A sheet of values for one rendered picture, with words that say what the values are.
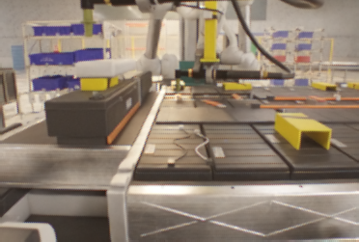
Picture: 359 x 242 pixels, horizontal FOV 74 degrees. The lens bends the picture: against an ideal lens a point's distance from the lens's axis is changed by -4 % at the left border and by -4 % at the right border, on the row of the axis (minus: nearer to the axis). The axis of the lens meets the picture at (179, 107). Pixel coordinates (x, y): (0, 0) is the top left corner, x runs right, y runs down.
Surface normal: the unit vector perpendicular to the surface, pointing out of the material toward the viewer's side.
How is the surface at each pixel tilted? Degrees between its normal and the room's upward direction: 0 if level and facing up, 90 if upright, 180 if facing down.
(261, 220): 90
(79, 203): 90
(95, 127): 90
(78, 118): 90
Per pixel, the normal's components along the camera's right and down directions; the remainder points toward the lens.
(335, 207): 0.00, 0.22
